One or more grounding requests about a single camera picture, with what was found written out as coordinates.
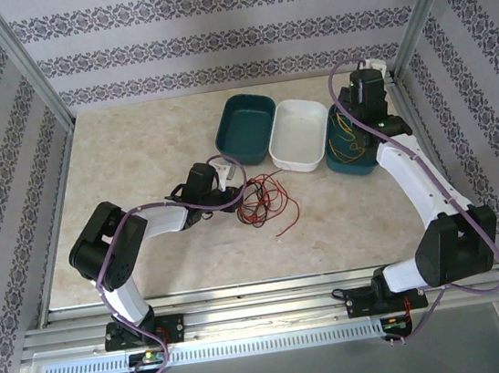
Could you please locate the thin black wire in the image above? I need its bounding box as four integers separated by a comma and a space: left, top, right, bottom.
232, 170, 292, 230

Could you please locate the thin red wire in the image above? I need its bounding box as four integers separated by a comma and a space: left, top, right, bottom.
247, 171, 304, 241
234, 175, 290, 228

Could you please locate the teal plastic bin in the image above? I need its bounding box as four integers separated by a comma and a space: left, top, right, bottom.
317, 97, 382, 181
209, 89, 285, 171

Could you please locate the white plastic bin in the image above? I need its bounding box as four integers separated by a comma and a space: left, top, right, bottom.
263, 95, 335, 177

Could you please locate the small circuit board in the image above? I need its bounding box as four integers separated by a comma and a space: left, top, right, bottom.
383, 314, 411, 331
127, 347, 169, 368

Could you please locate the aluminium side rail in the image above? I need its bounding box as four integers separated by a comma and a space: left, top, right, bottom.
16, 121, 102, 325
383, 61, 486, 241

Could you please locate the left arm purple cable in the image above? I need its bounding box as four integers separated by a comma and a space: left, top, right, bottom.
80, 150, 274, 373

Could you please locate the aluminium frame post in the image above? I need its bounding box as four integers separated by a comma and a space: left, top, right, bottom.
0, 0, 76, 138
383, 0, 468, 81

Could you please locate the aluminium mounting rail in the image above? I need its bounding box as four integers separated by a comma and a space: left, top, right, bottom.
16, 249, 499, 365

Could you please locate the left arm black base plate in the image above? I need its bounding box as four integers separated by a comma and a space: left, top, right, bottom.
102, 312, 189, 354

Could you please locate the slotted white cable duct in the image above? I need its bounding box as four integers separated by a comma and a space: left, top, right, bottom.
40, 317, 388, 373

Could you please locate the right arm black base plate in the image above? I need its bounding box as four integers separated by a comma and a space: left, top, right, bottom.
344, 285, 431, 321

